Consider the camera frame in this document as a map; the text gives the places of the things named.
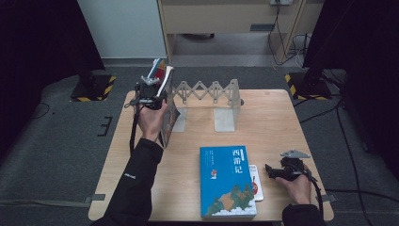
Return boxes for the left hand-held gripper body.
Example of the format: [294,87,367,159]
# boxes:
[124,75,168,111]

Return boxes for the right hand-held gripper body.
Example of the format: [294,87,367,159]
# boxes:
[276,149,311,183]

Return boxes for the white caterpillar picture book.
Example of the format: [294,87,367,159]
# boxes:
[248,163,264,202]

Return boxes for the thin colourful book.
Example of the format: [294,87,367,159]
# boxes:
[146,57,168,83]

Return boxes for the dark cover book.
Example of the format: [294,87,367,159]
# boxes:
[155,65,182,149]

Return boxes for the thick blue book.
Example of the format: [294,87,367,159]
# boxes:
[199,144,259,219]

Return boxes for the grey metal expandable book rack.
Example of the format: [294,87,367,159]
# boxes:
[170,78,245,133]

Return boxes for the person's right hand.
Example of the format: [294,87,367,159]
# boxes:
[276,173,313,205]

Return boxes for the person's left hand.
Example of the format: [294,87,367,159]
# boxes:
[137,100,170,143]

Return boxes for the grey tape strip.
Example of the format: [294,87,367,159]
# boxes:
[316,193,339,203]
[83,193,106,204]

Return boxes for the black yellow striped stand base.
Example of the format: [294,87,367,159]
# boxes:
[284,72,333,102]
[70,73,117,103]

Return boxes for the light wooden cabinet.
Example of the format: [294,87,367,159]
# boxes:
[156,0,325,64]

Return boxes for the black curtain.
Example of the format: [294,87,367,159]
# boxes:
[0,0,106,159]
[302,0,399,172]

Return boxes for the right hand-held gripper black cable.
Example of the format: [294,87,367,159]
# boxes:
[300,169,325,218]

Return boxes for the hand-held gripper black cable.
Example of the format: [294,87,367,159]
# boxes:
[129,105,141,157]
[300,169,325,218]

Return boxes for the left hand-held gripper black cable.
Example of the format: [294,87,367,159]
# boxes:
[129,105,141,157]

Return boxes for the black floor cable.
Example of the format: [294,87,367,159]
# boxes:
[31,102,52,121]
[324,187,399,202]

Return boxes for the black cables under cabinet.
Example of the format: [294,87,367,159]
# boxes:
[267,4,312,69]

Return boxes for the white wall socket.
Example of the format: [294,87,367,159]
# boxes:
[269,0,295,7]

